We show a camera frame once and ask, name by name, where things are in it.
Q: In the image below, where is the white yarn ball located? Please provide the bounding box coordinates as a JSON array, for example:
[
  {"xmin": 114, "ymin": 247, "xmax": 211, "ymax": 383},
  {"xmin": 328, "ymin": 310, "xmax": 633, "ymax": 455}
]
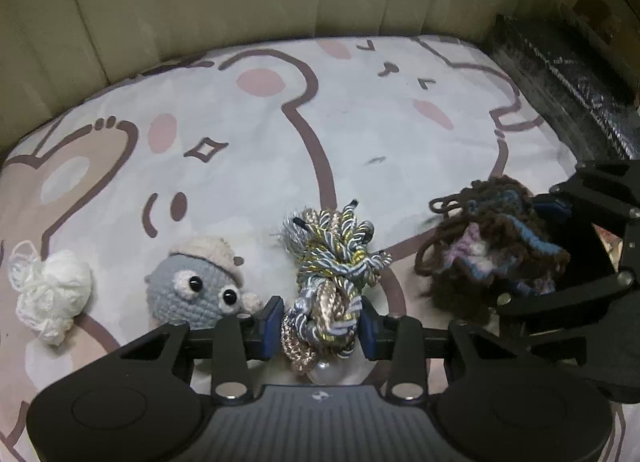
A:
[{"xmin": 8, "ymin": 240, "xmax": 93, "ymax": 347}]

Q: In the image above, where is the multicolour braided cord bundle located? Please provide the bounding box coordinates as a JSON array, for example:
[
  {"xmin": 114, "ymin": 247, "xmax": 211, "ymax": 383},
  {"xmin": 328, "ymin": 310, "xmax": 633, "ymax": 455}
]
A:
[{"xmin": 271, "ymin": 198, "xmax": 394, "ymax": 385}]

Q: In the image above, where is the grey crochet octopus toy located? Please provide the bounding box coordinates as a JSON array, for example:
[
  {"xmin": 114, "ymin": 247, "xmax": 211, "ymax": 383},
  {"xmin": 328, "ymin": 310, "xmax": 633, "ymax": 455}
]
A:
[{"xmin": 145, "ymin": 236, "xmax": 264, "ymax": 330}]

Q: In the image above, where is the brown blue crochet piece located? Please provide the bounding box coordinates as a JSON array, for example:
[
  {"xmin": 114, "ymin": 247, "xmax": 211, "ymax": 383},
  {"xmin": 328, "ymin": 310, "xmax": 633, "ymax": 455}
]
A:
[{"xmin": 414, "ymin": 176, "xmax": 570, "ymax": 326}]

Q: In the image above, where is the cartoon bear bed sheet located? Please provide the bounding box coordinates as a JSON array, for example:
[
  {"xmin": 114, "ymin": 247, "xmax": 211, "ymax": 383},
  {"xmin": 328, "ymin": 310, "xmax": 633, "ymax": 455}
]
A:
[{"xmin": 1, "ymin": 36, "xmax": 577, "ymax": 461}]

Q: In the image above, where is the black wrapped bundle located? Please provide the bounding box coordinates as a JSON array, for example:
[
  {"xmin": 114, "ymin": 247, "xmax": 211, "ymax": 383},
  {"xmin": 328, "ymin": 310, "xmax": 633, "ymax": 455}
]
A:
[{"xmin": 483, "ymin": 16, "xmax": 639, "ymax": 161}]

